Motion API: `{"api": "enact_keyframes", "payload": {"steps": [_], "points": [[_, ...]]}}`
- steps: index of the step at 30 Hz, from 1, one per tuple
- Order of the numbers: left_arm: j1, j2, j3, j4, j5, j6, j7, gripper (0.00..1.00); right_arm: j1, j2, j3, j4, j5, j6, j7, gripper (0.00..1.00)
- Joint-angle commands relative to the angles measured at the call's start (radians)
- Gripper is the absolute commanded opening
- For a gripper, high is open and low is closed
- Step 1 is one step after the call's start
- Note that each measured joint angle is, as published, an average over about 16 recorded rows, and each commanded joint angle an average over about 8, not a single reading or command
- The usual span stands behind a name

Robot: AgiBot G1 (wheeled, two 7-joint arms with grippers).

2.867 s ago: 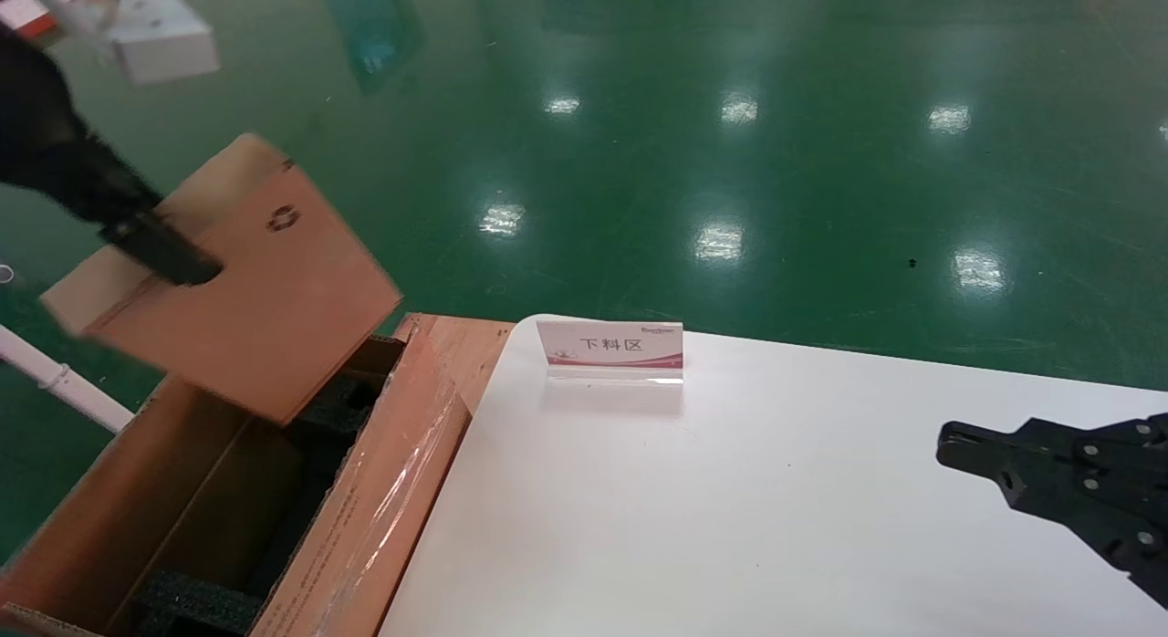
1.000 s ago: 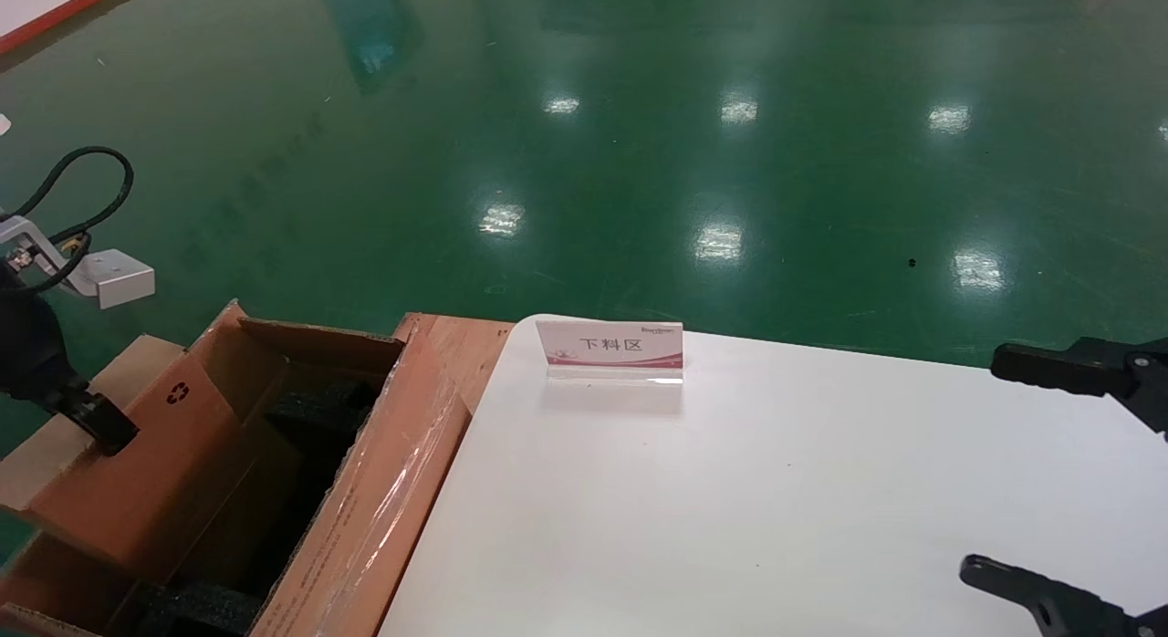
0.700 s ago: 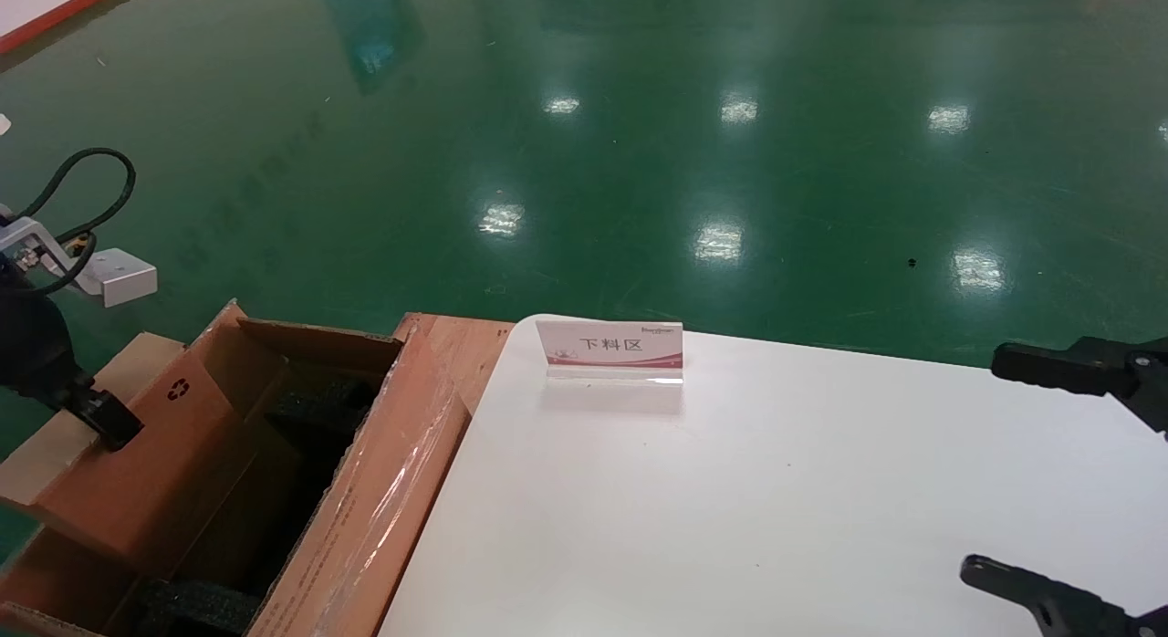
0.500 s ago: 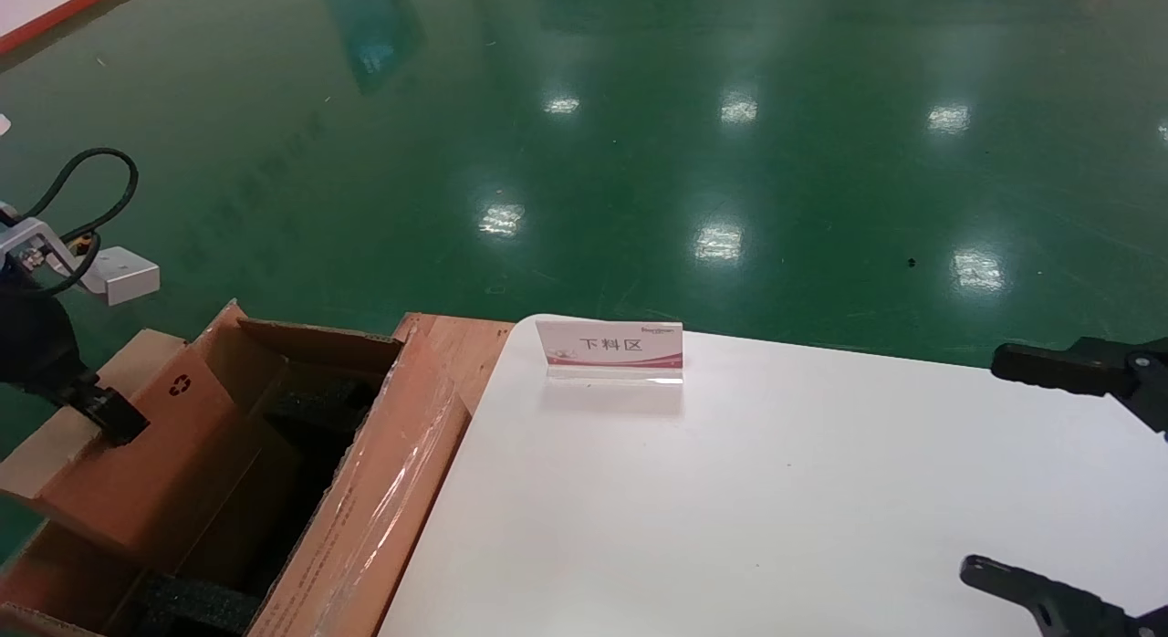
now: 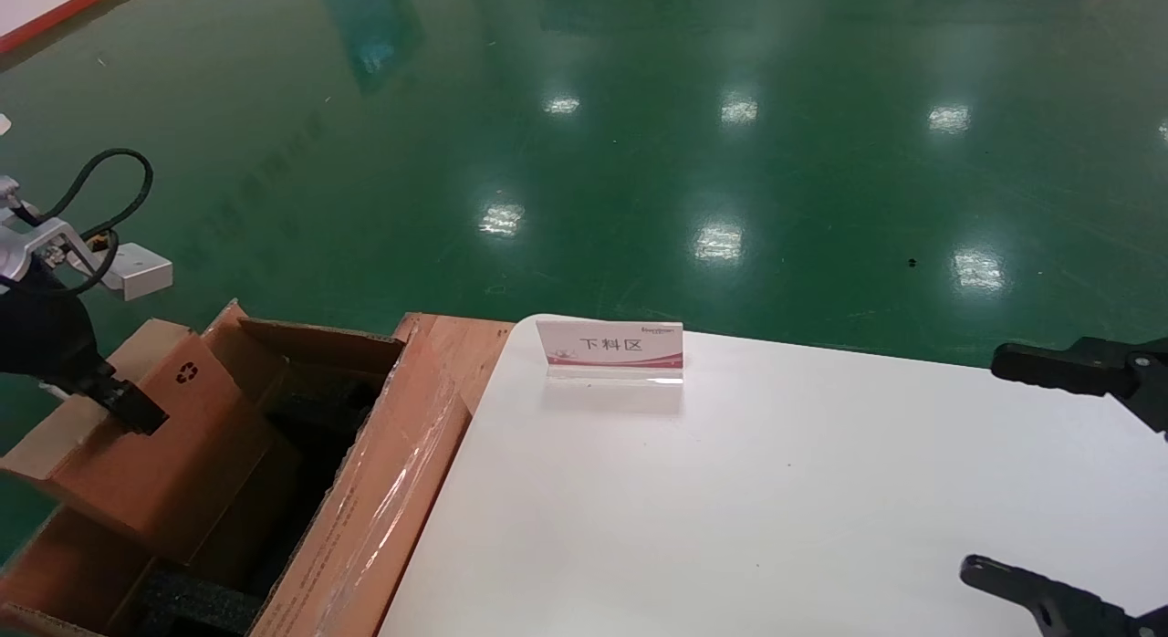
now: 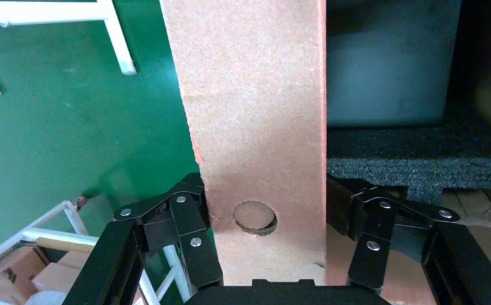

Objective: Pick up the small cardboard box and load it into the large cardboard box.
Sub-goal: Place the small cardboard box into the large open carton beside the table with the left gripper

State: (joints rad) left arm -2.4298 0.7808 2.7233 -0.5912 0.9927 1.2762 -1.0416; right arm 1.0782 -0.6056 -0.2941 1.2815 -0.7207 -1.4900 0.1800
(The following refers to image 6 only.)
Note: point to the black foam pad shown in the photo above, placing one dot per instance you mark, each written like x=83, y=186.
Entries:
x=413, y=160

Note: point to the white metal frame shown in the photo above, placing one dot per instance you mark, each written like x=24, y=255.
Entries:
x=117, y=38

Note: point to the white frame cart with boxes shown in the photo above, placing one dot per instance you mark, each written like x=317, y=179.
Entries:
x=30, y=252

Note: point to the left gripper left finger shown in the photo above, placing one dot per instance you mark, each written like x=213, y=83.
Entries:
x=194, y=252

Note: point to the brown cardboard flap with hole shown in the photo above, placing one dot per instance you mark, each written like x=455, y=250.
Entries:
x=253, y=105

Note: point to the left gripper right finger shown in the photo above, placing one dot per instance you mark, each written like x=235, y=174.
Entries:
x=375, y=235

